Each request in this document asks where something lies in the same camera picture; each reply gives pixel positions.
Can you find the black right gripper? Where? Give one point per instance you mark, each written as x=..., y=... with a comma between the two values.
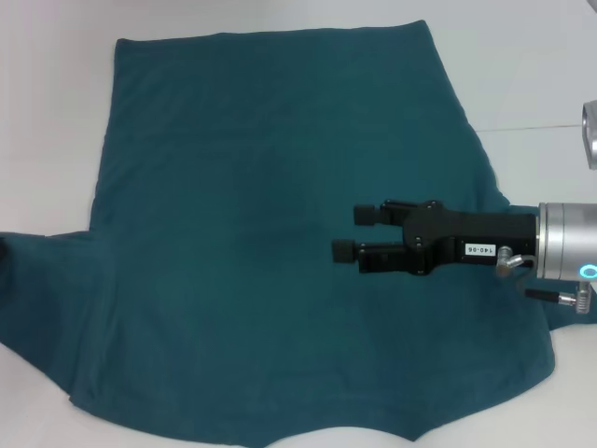
x=476, y=233

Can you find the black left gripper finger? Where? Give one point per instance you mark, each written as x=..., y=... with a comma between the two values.
x=2, y=249

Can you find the teal blue shirt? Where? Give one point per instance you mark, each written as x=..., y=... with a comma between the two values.
x=233, y=140

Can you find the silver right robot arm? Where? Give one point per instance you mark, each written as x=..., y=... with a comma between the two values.
x=564, y=238

